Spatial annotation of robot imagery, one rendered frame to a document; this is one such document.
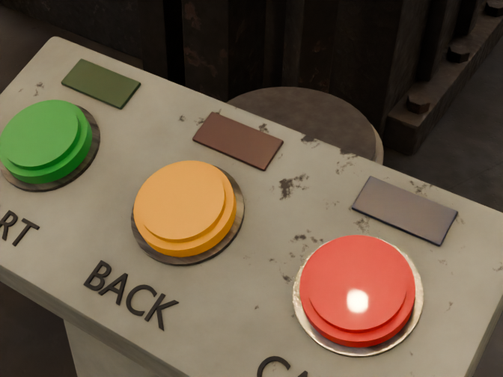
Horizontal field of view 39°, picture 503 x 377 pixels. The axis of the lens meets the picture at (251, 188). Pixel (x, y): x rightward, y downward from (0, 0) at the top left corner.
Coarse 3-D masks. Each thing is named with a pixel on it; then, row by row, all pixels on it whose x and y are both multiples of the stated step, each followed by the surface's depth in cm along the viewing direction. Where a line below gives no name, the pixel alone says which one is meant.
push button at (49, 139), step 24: (24, 120) 31; (48, 120) 31; (72, 120) 30; (0, 144) 31; (24, 144) 30; (48, 144) 30; (72, 144) 30; (24, 168) 30; (48, 168) 30; (72, 168) 30
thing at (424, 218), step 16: (368, 192) 27; (384, 192) 27; (400, 192) 27; (352, 208) 27; (368, 208) 27; (384, 208) 27; (400, 208) 27; (416, 208) 27; (432, 208) 27; (448, 208) 26; (400, 224) 26; (416, 224) 26; (432, 224) 26; (448, 224) 26; (432, 240) 26
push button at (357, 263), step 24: (336, 240) 26; (360, 240) 25; (312, 264) 25; (336, 264) 25; (360, 264) 25; (384, 264) 25; (408, 264) 25; (312, 288) 25; (336, 288) 25; (360, 288) 24; (384, 288) 24; (408, 288) 24; (312, 312) 25; (336, 312) 24; (360, 312) 24; (384, 312) 24; (408, 312) 24; (336, 336) 24; (360, 336) 24; (384, 336) 24
